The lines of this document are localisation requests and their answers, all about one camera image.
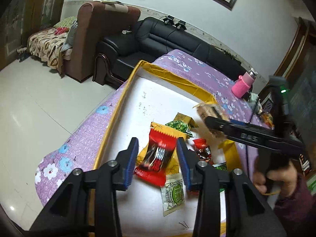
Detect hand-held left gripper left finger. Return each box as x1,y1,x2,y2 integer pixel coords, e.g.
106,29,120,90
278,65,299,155
28,137,139,237

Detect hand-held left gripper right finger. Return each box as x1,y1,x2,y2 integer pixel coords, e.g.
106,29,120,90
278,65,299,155
176,137,288,237

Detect clear yellow-edged cracker packet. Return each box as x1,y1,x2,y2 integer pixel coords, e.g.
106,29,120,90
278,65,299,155
193,102,231,141

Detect small dark red packet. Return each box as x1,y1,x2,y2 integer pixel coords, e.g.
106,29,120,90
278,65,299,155
192,138,213,165

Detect bright red snack packet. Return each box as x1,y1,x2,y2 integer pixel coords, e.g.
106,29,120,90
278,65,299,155
134,128,179,187

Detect green and white packet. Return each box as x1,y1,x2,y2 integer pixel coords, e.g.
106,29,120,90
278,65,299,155
160,173,185,217

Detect gold foil packet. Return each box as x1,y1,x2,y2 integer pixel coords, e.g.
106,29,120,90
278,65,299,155
174,113,199,128

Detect green snack packet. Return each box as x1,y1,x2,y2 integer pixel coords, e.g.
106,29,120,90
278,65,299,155
165,120,194,139

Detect yellow cardboard box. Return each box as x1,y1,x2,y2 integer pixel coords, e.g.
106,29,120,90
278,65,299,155
92,60,244,237

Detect person's right forearm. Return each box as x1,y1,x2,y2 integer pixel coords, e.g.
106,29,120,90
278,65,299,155
273,174,316,237

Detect person's right hand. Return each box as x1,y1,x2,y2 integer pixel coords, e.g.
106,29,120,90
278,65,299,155
254,162,300,199

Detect orange snack packets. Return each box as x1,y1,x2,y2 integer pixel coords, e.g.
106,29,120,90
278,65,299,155
261,113,275,129

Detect green wrapper packet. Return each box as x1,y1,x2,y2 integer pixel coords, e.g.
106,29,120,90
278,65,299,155
212,162,228,193

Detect pink knit-sleeved bottle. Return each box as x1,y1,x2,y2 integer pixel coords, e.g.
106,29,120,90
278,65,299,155
231,68,258,99

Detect wooden cabinet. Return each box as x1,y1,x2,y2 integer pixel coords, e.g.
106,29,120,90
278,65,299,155
257,17,316,178

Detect black leather sofa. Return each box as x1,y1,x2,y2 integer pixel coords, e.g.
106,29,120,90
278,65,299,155
92,17,250,89

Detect brown armchair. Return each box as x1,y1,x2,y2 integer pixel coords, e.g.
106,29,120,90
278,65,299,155
58,1,141,83

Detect grey cloth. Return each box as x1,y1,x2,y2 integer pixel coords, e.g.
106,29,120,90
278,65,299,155
61,20,79,52

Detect bed with floral blanket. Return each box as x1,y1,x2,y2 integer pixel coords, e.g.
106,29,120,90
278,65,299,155
27,16,79,70

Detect green pillow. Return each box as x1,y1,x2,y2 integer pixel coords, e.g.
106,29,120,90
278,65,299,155
53,16,77,29

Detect flat cardboard piece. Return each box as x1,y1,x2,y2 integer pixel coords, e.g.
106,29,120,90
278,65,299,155
100,0,135,12

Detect wooden door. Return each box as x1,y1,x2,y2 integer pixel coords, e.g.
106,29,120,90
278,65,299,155
0,0,72,67

